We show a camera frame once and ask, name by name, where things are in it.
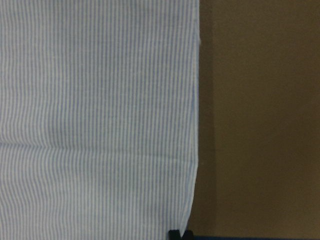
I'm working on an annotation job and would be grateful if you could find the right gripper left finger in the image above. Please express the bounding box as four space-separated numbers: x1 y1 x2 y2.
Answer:
168 229 181 240

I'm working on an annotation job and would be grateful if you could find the light blue striped shirt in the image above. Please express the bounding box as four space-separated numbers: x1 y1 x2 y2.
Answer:
0 0 200 240

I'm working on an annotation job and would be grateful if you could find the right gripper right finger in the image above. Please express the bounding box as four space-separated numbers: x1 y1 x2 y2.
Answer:
182 230 194 240

